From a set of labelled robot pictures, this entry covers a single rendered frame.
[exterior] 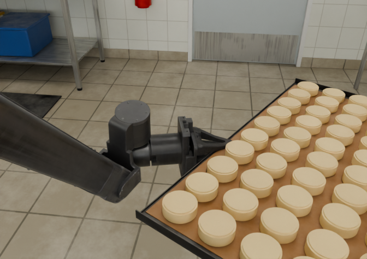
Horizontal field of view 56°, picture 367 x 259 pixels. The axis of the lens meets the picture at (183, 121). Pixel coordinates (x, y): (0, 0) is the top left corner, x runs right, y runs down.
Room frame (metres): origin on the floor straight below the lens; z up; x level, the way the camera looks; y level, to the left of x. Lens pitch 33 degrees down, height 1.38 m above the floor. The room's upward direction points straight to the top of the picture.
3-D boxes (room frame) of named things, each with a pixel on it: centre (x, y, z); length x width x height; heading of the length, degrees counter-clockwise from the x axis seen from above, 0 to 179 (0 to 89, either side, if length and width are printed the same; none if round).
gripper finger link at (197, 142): (0.52, -0.05, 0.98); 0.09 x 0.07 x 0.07; 98
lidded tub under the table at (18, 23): (3.05, 1.45, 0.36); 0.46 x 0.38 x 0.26; 175
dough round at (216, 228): (0.31, -0.04, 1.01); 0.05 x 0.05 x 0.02
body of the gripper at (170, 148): (0.51, 0.03, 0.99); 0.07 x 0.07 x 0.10; 8
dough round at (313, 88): (0.76, -0.30, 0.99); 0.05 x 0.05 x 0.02
